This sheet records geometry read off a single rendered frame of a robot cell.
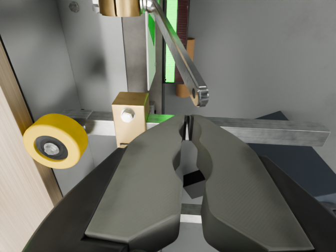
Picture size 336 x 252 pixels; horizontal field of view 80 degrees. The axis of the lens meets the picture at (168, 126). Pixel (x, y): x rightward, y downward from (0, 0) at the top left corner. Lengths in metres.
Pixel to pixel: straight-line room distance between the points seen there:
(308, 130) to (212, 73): 0.87
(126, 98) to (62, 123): 0.10
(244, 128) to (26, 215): 0.43
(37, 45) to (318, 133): 0.52
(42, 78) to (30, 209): 0.25
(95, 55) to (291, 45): 1.00
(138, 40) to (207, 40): 0.74
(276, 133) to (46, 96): 0.44
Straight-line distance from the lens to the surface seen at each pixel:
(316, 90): 1.44
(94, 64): 0.56
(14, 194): 0.46
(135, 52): 0.44
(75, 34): 0.56
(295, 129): 0.37
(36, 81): 0.47
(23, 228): 0.55
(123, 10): 0.26
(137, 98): 0.32
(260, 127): 0.35
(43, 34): 0.51
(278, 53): 1.26
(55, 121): 0.31
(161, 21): 0.20
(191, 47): 1.07
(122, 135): 0.33
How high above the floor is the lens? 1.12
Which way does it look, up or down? 57 degrees down
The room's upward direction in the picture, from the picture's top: 174 degrees counter-clockwise
